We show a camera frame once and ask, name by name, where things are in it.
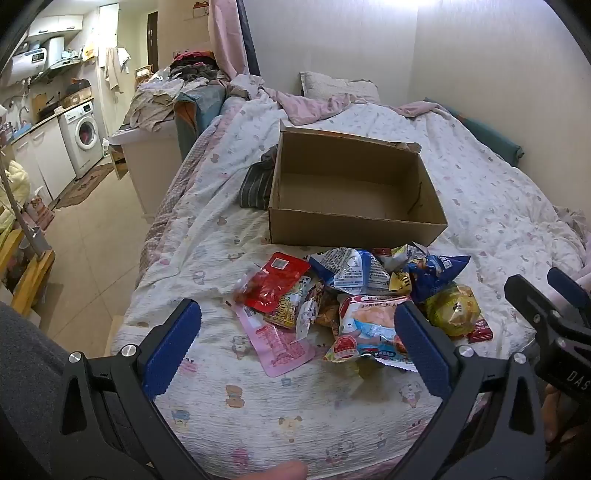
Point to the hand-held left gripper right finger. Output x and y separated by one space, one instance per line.
422 346

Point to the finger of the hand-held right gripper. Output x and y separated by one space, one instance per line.
531 300
570 286

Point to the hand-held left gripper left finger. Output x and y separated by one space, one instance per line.
173 346

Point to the blue and white snack bag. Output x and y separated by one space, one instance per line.
355 272

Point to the pink snack packet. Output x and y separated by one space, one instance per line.
281 348

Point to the yellow cartoon snack packet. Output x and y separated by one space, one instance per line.
288 309

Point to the cardboard box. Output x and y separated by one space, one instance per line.
351 184

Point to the person's right hand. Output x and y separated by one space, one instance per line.
561 415

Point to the person's left hand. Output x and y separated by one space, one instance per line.
277 471

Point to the yellow green snack bag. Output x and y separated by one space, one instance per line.
452 309

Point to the small red snack packet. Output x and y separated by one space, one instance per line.
480 330

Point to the white shrimp cracker bag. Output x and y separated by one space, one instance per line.
364 323

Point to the small yellow snack packet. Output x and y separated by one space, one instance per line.
400 281

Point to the dark blue snack bag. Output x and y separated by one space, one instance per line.
438 272

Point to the silver crumpled snack packet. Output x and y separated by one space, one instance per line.
397 256

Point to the orange snack packet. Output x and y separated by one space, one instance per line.
330 311

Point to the white printed quilt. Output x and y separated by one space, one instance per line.
277 415

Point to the person's grey clothing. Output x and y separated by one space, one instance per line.
27 369

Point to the yellow wooden stool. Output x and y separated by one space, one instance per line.
32 277

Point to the teal cushion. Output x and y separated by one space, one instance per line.
494 134

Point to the dark striped cloth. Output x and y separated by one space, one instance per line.
256 184

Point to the white storage cabinet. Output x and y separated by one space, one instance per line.
143 166

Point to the patterned floor rug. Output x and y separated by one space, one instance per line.
87 184

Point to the cream puffy jacket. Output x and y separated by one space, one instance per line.
14 189

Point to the white washing machine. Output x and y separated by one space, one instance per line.
83 138

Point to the white kitchen base cabinet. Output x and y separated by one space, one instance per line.
46 157

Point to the blue denim jeans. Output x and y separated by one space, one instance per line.
201 115

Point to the pile of clothes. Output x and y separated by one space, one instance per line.
161 92

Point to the pink crumpled blanket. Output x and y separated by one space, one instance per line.
314 108

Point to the pale patterned pillow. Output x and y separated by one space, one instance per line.
337 87

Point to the hanging white towel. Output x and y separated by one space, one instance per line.
115 64

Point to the dark door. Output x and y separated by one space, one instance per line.
152 41

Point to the pink curtain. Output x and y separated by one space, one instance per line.
224 37

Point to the white water heater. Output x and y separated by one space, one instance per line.
37 57

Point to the white wall cabinets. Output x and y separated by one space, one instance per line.
55 27

